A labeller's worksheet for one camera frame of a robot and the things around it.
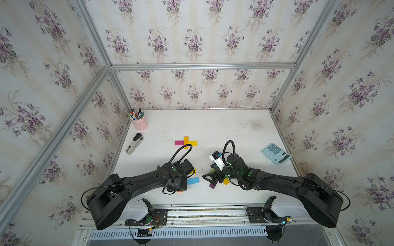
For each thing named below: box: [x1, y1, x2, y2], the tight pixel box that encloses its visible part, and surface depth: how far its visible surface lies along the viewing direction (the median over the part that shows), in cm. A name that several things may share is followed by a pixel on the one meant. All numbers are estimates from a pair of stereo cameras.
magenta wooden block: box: [174, 140, 185, 146], surface depth 104 cm
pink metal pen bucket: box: [131, 116, 149, 132], surface depth 104 cm
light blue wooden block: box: [186, 177, 200, 186], surface depth 87 cm
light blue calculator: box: [261, 142, 293, 166], surface depth 95 cm
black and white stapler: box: [125, 132, 145, 156], surface depth 100 cm
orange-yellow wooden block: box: [183, 136, 189, 150], surface depth 106 cm
